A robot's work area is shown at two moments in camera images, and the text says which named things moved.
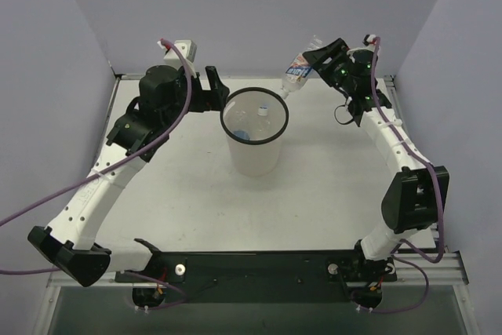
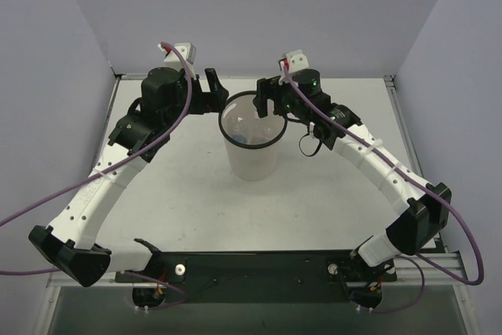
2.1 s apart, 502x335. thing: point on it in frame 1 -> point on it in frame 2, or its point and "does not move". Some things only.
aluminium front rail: (438, 265) does not move
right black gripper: (331, 63) -> (271, 94)
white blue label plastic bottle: (299, 70) -> (238, 121)
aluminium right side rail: (391, 84) does not move
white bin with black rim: (252, 121) does not move
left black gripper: (205, 94) does not move
